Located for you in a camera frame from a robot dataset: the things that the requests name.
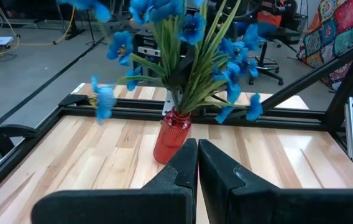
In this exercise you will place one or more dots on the black equipment cart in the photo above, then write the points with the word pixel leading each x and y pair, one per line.
pixel 145 51

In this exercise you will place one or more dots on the white frame bracket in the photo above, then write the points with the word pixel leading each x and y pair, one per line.
pixel 167 104

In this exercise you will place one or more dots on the red ribbed glass vase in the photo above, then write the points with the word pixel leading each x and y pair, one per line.
pixel 171 137

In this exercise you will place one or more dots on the colourful patchwork quilt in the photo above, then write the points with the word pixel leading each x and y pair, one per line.
pixel 335 31

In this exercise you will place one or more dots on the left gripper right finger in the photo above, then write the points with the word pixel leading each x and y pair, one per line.
pixel 273 205

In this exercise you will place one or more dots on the person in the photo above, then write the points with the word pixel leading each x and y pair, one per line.
pixel 268 18

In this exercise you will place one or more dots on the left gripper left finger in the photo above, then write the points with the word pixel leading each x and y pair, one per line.
pixel 117 205

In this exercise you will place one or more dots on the black office chair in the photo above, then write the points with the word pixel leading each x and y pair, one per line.
pixel 265 67

